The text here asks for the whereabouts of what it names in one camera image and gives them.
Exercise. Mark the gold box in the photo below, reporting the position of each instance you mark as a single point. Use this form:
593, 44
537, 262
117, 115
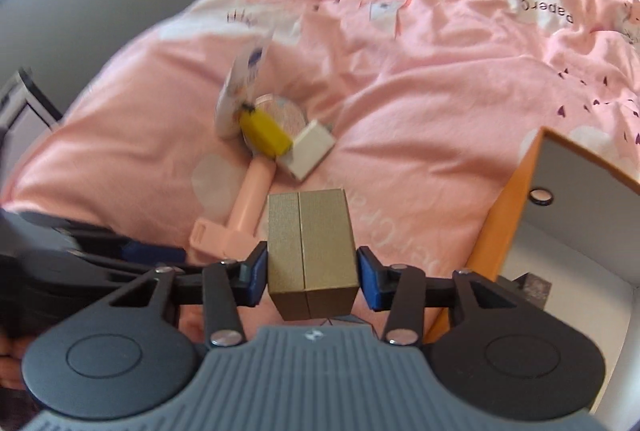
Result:
310, 251

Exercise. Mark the pink printed duvet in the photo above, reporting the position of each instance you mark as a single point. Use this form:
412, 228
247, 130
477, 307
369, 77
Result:
400, 86

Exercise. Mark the round patterned mirror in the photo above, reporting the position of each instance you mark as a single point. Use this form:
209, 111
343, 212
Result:
287, 116

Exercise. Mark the orange cardboard box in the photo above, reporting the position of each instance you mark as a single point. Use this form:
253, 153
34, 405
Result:
575, 221

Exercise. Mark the yellow plastic gadget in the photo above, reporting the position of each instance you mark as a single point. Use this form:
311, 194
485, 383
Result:
262, 131

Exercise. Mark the grey box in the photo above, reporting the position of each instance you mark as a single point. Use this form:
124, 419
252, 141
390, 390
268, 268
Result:
535, 288

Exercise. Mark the small white box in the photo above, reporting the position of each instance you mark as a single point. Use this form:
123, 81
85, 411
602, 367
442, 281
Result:
307, 151

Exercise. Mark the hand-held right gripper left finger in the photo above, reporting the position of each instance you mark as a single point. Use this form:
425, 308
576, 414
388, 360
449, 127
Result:
257, 271

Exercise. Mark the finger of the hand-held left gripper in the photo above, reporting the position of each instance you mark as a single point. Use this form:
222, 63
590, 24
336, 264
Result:
90, 268
150, 253

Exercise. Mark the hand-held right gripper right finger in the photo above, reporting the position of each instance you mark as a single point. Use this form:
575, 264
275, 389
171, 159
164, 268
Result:
370, 281

